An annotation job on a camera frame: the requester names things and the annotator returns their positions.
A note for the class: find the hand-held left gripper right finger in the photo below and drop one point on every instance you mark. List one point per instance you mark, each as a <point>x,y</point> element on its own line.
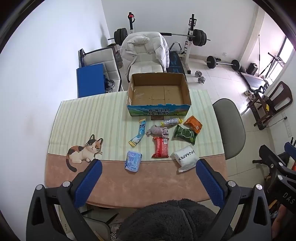
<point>209,180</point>

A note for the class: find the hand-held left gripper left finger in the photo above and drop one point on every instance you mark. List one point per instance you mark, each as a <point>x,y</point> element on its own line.
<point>89,180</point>

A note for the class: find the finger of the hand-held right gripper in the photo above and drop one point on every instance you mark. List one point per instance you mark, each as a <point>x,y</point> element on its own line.
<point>290,148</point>
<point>266,153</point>

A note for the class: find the white soft pouch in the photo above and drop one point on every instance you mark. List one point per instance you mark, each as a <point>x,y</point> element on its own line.
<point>185,158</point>

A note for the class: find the light blue tissue packet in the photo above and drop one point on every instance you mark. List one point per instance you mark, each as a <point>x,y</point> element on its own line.
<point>133,161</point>

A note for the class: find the green wipes packet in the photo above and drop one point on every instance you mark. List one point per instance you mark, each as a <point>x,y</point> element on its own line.
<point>185,134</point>

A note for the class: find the red snack packet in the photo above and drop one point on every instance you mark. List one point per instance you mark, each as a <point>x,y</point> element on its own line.
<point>160,148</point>

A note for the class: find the orange snack packet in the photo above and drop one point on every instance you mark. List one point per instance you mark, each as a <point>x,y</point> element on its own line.
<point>193,124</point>

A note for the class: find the silver scrubber with yellow end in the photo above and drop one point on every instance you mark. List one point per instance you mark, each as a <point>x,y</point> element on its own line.
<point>171,121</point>

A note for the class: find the long blue white snack packet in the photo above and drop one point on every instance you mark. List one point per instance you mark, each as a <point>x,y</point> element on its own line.
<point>140,131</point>

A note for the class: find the grey cloth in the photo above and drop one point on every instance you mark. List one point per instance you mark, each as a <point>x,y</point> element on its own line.
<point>157,129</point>

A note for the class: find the cardboard box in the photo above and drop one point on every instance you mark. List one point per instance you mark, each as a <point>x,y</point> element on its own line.
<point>159,92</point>

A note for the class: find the person's right forearm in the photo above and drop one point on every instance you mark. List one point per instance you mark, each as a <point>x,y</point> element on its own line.
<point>279,222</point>

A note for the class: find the orange white garment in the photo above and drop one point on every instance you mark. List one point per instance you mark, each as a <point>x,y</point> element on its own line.
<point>294,165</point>

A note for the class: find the grey office chair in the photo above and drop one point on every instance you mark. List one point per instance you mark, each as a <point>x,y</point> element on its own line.
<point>229,125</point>

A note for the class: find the dark wooden rack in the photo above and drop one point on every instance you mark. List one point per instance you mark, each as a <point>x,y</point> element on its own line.
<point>281,97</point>

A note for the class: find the person's dark fleece garment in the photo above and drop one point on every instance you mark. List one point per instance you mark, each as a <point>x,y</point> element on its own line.
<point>166,220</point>

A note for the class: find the pair of shoes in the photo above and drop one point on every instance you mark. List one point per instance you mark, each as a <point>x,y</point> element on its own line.
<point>249,94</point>

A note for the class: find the dark flat board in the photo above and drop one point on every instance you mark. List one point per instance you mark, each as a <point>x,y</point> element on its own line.
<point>253,80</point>

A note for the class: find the black box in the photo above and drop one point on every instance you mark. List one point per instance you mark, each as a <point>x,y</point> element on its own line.
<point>252,69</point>

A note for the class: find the window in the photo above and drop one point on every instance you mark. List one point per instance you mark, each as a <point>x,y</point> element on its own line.
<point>288,51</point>

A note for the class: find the chrome dumbbell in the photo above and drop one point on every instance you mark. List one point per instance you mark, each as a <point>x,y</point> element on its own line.
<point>200,78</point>

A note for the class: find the blue folder on chair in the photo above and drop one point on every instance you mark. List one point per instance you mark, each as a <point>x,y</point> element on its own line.
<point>90,78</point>

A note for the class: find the short barbell with black plates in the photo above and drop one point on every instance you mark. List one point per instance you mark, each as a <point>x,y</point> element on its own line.
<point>211,62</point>

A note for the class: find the black blue weight bench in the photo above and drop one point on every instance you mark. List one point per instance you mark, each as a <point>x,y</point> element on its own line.
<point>174,62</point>

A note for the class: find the white quilted chair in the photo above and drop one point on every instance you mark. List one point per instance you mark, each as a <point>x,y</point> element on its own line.
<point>99,58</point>

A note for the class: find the clear water jug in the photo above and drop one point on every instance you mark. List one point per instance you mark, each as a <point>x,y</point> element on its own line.
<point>118,59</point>

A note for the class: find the white padded armchair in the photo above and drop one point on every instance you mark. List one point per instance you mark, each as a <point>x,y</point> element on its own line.
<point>148,67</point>

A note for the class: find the white squat rack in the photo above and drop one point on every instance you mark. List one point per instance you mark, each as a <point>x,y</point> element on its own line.
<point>190,46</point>

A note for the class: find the white down jacket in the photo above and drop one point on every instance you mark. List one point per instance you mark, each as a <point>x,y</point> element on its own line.
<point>143,44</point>

